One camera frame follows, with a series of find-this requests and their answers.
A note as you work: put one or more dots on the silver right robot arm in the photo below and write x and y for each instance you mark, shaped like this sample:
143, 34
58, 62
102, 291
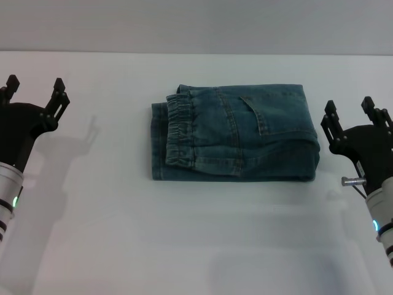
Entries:
382, 215

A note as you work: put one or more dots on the blue denim shorts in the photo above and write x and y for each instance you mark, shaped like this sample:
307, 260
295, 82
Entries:
233, 135

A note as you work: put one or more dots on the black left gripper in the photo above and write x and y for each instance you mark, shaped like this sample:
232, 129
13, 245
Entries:
18, 129

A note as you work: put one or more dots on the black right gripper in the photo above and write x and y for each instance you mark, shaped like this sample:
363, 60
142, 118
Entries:
371, 153

